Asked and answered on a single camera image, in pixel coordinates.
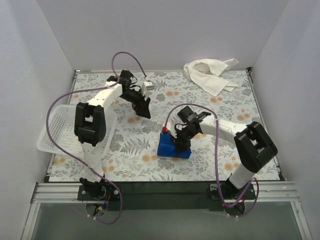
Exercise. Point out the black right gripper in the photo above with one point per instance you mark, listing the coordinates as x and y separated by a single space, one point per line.
182 141

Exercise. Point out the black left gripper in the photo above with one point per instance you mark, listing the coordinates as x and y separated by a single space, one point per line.
139 104

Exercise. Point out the blue microfiber towel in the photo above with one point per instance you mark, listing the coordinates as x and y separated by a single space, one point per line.
166 148

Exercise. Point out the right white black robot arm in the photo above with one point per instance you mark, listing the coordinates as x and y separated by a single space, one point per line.
254 146

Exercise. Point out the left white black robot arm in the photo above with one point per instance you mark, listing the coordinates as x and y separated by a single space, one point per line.
90 125

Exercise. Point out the floral patterned table mat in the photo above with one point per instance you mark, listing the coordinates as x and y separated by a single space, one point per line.
132 154

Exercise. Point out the white crumpled towel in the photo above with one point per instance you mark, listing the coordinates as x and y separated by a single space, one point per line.
206 74

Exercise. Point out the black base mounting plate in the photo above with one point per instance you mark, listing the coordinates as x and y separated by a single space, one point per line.
152 195

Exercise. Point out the white perforated plastic basket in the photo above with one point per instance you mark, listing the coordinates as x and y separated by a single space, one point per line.
61 126

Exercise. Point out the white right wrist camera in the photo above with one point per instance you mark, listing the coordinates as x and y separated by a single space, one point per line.
168 128

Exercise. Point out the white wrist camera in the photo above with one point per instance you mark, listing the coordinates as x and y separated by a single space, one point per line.
147 86
168 128

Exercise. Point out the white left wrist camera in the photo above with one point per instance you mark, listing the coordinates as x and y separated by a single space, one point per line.
147 86

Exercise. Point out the aluminium frame rail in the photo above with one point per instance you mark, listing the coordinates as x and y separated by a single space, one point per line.
164 211

